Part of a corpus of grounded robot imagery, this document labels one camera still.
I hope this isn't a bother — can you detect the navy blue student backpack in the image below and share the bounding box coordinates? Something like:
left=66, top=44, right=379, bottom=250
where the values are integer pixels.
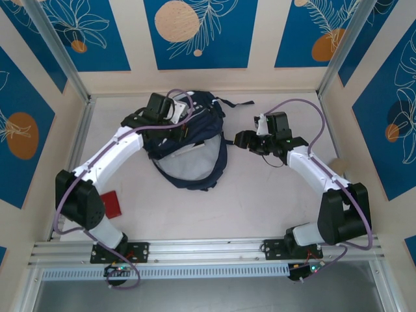
left=142, top=90, right=254, bottom=192

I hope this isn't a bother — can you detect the beige pencil case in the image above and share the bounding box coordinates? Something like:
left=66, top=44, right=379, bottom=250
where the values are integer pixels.
left=330, top=157, right=348, bottom=176

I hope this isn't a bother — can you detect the red wallet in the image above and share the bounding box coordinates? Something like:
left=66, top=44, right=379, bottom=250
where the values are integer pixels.
left=100, top=190, right=123, bottom=218

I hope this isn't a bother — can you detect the small controller circuit board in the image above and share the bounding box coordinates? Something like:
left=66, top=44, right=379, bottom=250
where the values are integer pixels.
left=103, top=263, right=133, bottom=278
left=288, top=263, right=326, bottom=282

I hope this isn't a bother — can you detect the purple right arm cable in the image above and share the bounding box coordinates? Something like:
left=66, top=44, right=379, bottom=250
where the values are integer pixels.
left=265, top=98, right=373, bottom=283

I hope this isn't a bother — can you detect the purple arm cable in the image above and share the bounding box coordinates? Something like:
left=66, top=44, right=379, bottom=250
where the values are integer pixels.
left=53, top=88, right=194, bottom=290
left=265, top=98, right=373, bottom=283

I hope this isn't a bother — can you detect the aluminium table side rail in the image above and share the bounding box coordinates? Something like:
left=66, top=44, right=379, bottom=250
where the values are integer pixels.
left=48, top=96, right=97, bottom=242
left=318, top=94, right=367, bottom=235

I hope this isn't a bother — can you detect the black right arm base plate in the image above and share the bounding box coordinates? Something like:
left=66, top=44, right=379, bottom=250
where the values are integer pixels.
left=263, top=238, right=324, bottom=261

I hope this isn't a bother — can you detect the long aluminium mounting rail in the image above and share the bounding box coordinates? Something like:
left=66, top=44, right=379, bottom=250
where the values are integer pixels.
left=27, top=235, right=387, bottom=266

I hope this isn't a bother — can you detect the aluminium frame post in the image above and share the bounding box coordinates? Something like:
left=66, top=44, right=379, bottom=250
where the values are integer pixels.
left=22, top=0, right=92, bottom=103
left=317, top=0, right=400, bottom=100

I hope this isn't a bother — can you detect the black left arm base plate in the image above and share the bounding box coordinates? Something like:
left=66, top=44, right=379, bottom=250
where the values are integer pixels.
left=90, top=240, right=150, bottom=264

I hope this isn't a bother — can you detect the white slotted cable duct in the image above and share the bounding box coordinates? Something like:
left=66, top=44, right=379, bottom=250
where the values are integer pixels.
left=42, top=263, right=290, bottom=281

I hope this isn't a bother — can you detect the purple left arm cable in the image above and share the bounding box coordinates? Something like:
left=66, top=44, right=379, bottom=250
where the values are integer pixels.
left=53, top=88, right=194, bottom=290

